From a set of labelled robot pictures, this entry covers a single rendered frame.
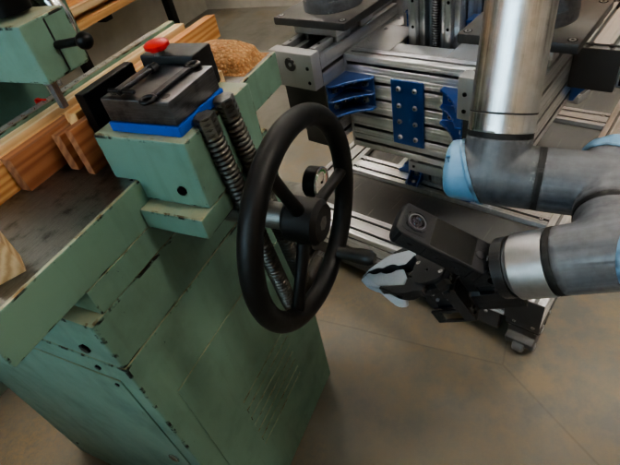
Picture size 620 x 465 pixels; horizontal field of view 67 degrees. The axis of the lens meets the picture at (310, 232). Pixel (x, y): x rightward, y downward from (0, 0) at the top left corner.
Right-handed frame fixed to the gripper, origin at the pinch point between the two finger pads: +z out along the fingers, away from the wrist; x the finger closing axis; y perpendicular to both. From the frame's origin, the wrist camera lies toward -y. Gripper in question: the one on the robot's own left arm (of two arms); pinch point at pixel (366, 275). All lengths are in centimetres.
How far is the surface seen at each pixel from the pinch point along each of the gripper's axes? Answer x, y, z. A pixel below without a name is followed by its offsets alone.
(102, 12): 161, -81, 207
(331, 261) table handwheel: 0.9, -2.9, 5.1
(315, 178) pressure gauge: 21.0, -6.2, 17.0
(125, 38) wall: 213, -70, 272
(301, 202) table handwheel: -1.7, -15.8, -1.5
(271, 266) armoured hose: -4.9, -9.4, 8.4
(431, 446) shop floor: 3, 65, 27
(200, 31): 30, -38, 25
